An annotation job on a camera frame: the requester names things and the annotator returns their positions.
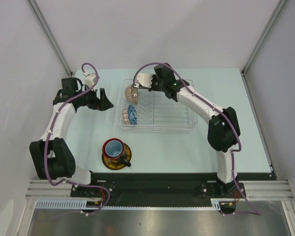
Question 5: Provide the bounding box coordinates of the brown patterned bowl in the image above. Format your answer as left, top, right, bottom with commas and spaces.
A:
124, 85, 140, 104

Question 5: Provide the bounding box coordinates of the white slotted cable duct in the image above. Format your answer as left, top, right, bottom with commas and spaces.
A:
35, 200, 230, 211

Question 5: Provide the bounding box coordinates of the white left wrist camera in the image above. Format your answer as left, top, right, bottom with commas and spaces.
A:
84, 73, 99, 91

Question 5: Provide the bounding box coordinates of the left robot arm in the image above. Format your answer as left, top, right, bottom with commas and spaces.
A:
29, 74, 113, 197

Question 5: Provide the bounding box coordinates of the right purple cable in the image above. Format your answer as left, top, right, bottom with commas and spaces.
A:
132, 61, 261, 216

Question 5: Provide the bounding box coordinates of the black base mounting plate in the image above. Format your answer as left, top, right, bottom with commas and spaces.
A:
70, 173, 246, 208

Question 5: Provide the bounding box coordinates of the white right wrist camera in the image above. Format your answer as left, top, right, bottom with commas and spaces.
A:
134, 73, 153, 89

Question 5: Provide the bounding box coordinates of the purple cable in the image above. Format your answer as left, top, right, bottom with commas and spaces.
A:
43, 62, 100, 186
132, 61, 261, 216

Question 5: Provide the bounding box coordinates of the blue patterned bowl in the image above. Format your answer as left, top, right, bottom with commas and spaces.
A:
127, 105, 138, 125

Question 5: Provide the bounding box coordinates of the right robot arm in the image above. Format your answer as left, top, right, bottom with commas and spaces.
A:
151, 62, 242, 197

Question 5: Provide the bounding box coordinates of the red black mug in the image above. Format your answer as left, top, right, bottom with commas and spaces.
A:
104, 138, 124, 159

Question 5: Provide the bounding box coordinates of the white wire dish rack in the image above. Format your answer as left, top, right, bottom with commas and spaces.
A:
118, 79, 198, 132

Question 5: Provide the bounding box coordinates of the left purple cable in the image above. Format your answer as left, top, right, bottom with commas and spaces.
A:
43, 62, 100, 186

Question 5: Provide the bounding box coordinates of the aluminium frame rail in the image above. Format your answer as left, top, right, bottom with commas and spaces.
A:
26, 0, 73, 77

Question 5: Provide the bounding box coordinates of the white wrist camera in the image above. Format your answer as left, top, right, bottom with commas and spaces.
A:
134, 73, 153, 89
84, 73, 99, 91

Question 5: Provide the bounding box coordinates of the round black yellow saucer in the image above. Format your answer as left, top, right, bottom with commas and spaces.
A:
102, 143, 132, 170

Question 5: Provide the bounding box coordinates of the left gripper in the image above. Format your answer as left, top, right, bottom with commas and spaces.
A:
76, 85, 113, 112

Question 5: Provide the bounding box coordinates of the red patterned white bowl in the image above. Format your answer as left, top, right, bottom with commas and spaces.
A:
121, 107, 131, 125

